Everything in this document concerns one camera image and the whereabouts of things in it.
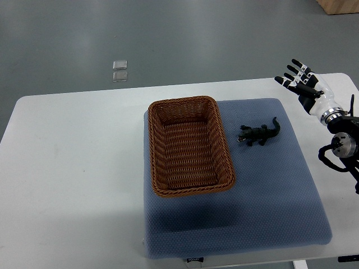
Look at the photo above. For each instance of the floor socket plate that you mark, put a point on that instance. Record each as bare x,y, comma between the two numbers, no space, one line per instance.
119,64
120,76

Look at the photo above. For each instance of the lower floor socket plate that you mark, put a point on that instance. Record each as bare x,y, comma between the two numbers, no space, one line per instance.
120,76

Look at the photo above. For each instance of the blue-grey foam cushion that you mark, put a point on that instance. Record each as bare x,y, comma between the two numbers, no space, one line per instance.
273,204

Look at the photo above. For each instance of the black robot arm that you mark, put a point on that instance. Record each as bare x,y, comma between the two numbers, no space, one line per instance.
344,143

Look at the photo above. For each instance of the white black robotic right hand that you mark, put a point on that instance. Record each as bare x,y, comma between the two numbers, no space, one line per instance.
314,93

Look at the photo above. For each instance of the wooden box corner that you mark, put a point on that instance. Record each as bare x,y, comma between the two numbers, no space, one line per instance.
339,7

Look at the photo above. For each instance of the brown wicker basket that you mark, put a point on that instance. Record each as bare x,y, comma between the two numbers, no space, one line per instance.
188,150

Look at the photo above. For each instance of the black table control panel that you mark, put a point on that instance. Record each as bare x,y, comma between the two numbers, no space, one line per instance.
351,258

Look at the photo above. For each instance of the dark toy crocodile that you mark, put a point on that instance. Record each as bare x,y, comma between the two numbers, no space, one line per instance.
250,135

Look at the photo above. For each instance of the upper floor socket plate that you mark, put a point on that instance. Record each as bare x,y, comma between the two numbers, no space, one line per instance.
119,64

